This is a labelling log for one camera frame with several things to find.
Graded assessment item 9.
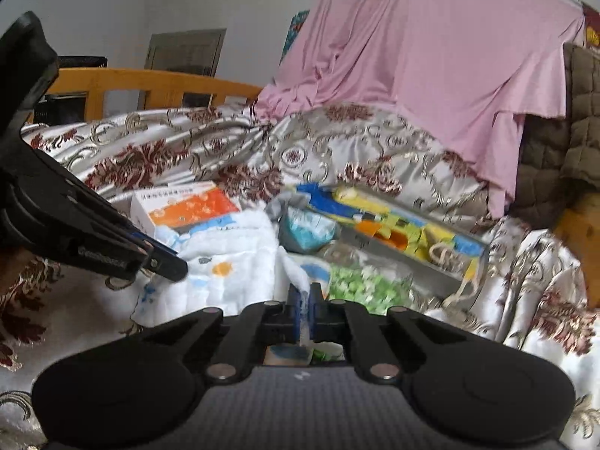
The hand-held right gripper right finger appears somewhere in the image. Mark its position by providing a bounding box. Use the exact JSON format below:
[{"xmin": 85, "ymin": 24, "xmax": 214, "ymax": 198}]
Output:
[{"xmin": 309, "ymin": 283, "xmax": 470, "ymax": 384}]

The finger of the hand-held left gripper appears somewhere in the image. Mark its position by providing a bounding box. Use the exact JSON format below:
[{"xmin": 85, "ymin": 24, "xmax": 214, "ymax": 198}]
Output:
[
  {"xmin": 89, "ymin": 193, "xmax": 180, "ymax": 258},
  {"xmin": 141, "ymin": 244, "xmax": 189, "ymax": 283}
]

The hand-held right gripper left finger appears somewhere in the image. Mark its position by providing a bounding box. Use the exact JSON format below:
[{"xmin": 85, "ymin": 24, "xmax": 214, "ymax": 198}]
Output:
[{"xmin": 136, "ymin": 285, "xmax": 309, "ymax": 382}]

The grey storage tray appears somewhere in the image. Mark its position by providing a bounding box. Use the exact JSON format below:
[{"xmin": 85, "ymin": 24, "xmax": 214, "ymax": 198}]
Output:
[{"xmin": 291, "ymin": 182, "xmax": 491, "ymax": 302}]

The bag of green pieces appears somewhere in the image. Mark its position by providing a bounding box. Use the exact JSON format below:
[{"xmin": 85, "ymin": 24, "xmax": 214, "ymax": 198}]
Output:
[{"xmin": 327, "ymin": 262, "xmax": 419, "ymax": 316}]

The orange and white box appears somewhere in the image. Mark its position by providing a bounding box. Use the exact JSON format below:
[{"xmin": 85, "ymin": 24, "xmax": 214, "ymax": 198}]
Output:
[{"xmin": 130, "ymin": 182, "xmax": 243, "ymax": 241}]

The grey bag with blue packets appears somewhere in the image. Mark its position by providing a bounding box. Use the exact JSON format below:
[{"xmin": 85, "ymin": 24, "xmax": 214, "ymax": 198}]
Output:
[{"xmin": 266, "ymin": 196, "xmax": 339, "ymax": 255}]

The yellow printed cloth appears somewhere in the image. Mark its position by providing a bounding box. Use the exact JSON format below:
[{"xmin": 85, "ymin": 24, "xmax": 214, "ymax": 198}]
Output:
[{"xmin": 297, "ymin": 183, "xmax": 487, "ymax": 266}]

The black plastic crate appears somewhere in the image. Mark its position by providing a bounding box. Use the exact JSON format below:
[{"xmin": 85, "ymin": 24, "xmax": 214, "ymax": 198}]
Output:
[{"xmin": 34, "ymin": 55, "xmax": 110, "ymax": 123}]

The floral satin bed cover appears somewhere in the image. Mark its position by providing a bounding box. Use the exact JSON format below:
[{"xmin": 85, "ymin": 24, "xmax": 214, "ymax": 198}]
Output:
[{"xmin": 0, "ymin": 102, "xmax": 600, "ymax": 450}]

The grey door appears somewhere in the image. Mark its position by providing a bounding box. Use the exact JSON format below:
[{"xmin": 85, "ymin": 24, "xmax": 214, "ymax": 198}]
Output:
[{"xmin": 144, "ymin": 28, "xmax": 227, "ymax": 110}]

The brown quilted jacket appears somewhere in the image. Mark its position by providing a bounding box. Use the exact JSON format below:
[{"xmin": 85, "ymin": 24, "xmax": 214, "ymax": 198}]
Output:
[{"xmin": 511, "ymin": 42, "xmax": 600, "ymax": 219}]

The pink cloth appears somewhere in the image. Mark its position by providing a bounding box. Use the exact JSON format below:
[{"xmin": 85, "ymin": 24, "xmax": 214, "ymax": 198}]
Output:
[{"xmin": 253, "ymin": 0, "xmax": 587, "ymax": 219}]

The beige drawstring bag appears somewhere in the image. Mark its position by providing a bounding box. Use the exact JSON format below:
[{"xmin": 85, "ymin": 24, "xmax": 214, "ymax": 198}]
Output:
[{"xmin": 429, "ymin": 241, "xmax": 479, "ymax": 303}]

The teal wall poster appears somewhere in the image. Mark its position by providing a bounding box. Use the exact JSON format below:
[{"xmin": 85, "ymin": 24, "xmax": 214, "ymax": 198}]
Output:
[{"xmin": 280, "ymin": 9, "xmax": 311, "ymax": 67}]

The red yellow wall poster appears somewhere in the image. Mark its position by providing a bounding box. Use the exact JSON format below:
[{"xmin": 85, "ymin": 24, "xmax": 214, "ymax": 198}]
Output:
[{"xmin": 579, "ymin": 0, "xmax": 600, "ymax": 53}]

